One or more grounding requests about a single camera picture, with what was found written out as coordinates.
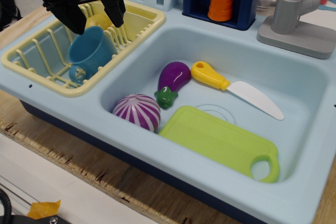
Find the black backpack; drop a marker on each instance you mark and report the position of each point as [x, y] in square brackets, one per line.
[9, 12]

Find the purple striped toy onion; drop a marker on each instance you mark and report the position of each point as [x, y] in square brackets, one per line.
[140, 110]

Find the yellow toy potato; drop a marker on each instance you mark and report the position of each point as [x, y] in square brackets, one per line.
[100, 20]

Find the yellow handled toy knife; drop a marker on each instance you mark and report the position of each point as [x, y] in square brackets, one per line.
[204, 73]

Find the blue plastic cup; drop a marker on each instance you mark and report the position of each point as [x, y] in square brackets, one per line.
[88, 52]

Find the grey toy faucet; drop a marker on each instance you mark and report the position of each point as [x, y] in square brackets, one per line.
[285, 30]

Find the cream yellow drying rack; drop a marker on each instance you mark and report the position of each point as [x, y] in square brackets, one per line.
[42, 56]

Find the yellow tape piece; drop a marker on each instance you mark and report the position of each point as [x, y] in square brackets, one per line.
[40, 210]

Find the light blue toy sink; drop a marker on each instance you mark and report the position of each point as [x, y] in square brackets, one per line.
[303, 87]

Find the orange toy carrot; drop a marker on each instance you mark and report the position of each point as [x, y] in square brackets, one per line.
[220, 10]

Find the purple toy eggplant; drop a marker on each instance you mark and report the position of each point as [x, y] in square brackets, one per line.
[172, 78]

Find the green plastic cutting board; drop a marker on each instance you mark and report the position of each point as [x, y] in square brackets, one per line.
[221, 141]

